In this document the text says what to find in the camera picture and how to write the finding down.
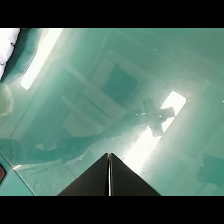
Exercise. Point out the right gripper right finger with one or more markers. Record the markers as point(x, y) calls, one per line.
point(128, 182)

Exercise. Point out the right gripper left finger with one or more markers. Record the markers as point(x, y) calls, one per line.
point(94, 181)

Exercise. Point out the white garment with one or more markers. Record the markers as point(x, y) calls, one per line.
point(6, 42)

